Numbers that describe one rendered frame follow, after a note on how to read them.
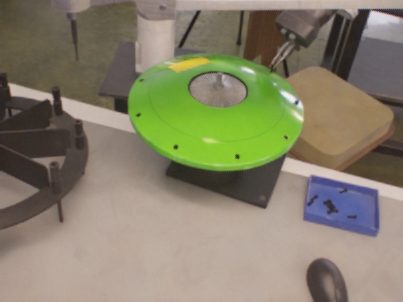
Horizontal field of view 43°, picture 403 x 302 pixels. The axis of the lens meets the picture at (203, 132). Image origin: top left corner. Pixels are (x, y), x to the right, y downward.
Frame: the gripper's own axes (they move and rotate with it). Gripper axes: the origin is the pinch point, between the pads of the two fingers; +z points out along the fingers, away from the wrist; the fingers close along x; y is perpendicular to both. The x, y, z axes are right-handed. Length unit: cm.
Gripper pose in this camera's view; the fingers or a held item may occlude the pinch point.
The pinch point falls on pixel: (271, 67)
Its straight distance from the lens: 100.2
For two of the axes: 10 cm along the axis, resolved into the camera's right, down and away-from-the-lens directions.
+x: 6.7, 5.3, -5.2
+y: -3.6, -3.8, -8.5
